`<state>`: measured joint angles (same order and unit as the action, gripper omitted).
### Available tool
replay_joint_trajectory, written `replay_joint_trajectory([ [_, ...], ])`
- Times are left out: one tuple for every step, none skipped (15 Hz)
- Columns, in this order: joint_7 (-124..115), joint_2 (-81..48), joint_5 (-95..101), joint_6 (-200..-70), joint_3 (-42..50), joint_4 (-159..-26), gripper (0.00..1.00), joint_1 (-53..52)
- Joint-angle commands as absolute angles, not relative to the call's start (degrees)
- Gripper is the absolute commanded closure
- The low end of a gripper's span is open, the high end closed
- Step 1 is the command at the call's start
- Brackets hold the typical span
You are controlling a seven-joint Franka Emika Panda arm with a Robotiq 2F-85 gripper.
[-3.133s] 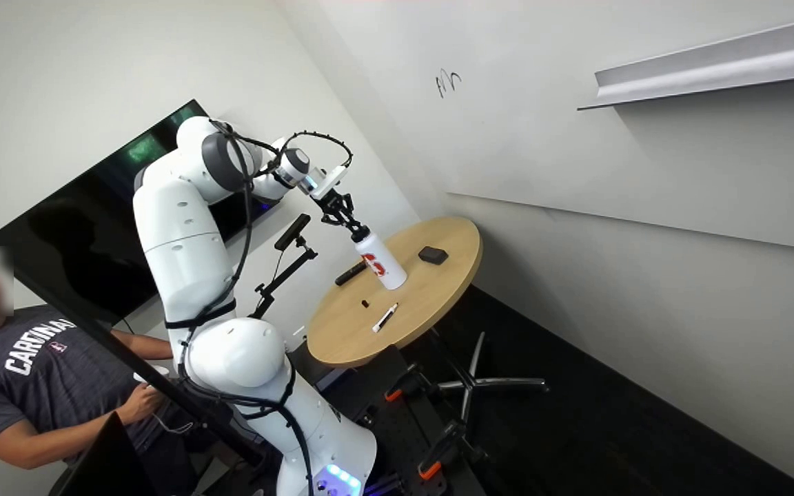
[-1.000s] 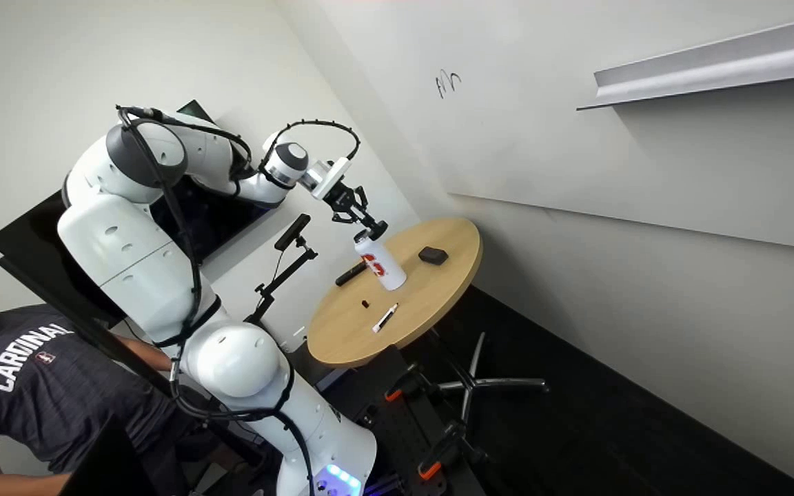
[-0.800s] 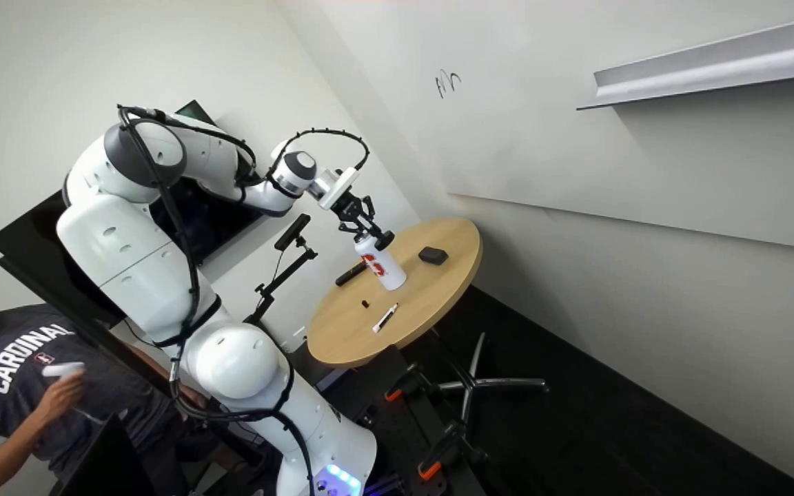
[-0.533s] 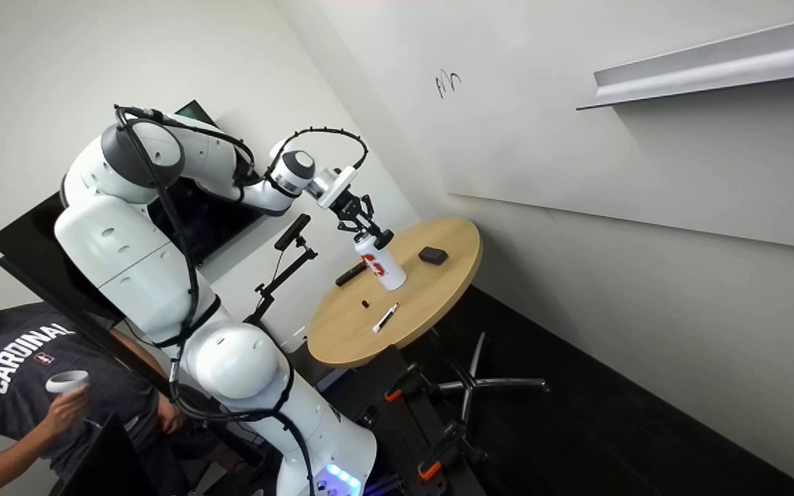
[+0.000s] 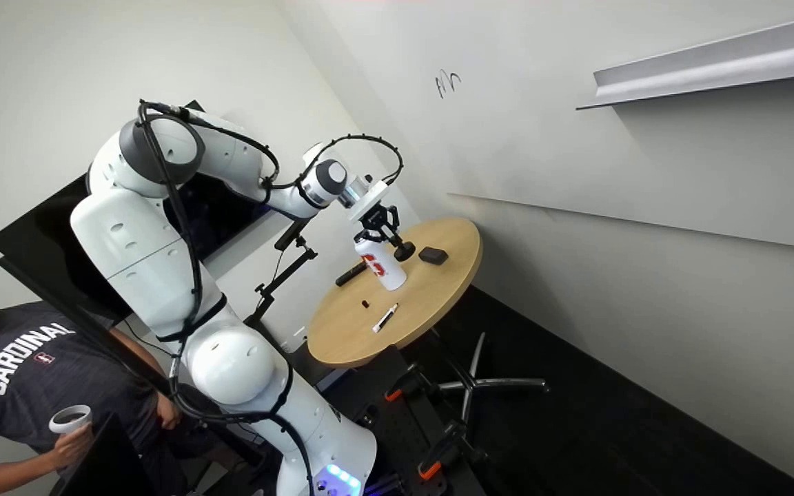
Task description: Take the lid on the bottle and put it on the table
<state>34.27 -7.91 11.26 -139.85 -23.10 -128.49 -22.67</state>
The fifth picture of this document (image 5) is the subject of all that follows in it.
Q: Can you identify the grey whiteboard tray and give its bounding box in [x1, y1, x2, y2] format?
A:
[579, 21, 794, 110]

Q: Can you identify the black monitor screen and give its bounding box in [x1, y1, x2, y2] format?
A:
[0, 176, 268, 333]

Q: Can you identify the orange handled clamp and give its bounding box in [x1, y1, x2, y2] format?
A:
[416, 444, 460, 482]

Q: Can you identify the man in grey shirt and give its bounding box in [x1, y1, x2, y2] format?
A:
[0, 304, 184, 496]

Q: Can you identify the black bottle lid with handle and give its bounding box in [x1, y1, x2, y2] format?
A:
[395, 242, 416, 263]

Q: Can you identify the black dry erase marker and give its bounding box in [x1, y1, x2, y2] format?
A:
[372, 304, 399, 333]

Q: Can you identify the white cup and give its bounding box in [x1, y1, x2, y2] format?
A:
[47, 404, 95, 435]

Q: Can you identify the black camera stand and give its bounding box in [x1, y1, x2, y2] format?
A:
[248, 221, 318, 325]

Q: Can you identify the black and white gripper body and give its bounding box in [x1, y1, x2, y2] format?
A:
[350, 183, 399, 228]

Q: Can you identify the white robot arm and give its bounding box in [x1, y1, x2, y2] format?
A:
[69, 101, 379, 496]

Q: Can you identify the white metal water bottle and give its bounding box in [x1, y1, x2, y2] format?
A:
[354, 236, 405, 291]

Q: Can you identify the black whiteboard eraser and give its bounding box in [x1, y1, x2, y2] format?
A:
[419, 246, 449, 264]

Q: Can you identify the round wooden table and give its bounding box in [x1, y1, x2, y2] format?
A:
[306, 217, 484, 367]

